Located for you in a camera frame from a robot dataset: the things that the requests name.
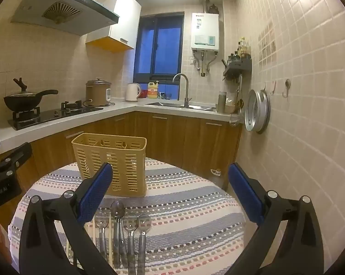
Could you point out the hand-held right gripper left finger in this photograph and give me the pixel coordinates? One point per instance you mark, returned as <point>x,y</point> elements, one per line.
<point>94,196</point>

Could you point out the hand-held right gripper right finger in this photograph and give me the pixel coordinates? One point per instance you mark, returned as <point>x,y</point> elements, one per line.
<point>245,196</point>

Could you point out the yellow plastic utensil basket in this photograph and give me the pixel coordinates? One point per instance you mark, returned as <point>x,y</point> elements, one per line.
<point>126,163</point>

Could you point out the plastic oil bottle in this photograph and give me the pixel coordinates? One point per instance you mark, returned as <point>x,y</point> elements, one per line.
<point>216,172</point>

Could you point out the black gas stove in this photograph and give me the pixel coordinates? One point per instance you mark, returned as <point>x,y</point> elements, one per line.
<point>46,116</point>

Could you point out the black wok with lid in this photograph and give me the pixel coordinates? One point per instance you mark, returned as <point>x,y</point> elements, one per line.
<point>22,100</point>

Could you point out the striped dotted tablecloth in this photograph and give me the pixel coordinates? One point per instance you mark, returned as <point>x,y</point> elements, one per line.
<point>178,206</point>

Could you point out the round metal steamer tray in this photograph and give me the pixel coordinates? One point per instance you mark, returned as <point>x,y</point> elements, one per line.
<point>255,111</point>

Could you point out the wooden base cabinets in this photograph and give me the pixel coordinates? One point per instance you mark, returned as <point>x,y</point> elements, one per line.
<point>175,137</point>

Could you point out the white kitchen countertop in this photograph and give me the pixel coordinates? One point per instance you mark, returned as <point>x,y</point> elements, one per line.
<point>123,106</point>

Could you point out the brown rice cooker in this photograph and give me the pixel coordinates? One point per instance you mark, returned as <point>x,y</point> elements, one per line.
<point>98,93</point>

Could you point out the white electric kettle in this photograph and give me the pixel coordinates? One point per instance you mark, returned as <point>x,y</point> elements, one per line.
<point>131,93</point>

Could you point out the red cup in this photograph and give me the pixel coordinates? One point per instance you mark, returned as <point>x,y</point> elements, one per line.
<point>144,94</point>

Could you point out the steel sink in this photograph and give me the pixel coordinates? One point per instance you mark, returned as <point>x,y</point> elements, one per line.
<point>175,105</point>

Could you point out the yellow dish soap bottle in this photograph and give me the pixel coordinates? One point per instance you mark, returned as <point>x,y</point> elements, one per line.
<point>153,91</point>

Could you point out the metal faucet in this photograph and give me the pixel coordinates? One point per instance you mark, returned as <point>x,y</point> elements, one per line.
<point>186,91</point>

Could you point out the water heater pipes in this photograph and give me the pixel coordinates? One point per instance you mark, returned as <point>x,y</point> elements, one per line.
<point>204,63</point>

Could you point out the row of condiment bottles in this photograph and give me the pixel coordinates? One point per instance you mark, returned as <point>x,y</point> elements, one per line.
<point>242,48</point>

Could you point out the range hood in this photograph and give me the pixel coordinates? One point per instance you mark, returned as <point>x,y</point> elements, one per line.
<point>75,8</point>

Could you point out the dark framed window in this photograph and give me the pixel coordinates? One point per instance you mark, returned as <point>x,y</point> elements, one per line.
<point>161,48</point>

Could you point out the white water heater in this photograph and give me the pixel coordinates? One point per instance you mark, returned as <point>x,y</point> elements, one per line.
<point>205,31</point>

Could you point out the metal flue pipe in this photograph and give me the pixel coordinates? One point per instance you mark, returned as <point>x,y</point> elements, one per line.
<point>204,5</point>

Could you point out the grey wall spice rack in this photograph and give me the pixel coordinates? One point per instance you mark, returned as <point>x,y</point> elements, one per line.
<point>237,66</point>

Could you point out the white wall cabinet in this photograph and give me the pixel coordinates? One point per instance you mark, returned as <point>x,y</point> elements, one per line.
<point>123,14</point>

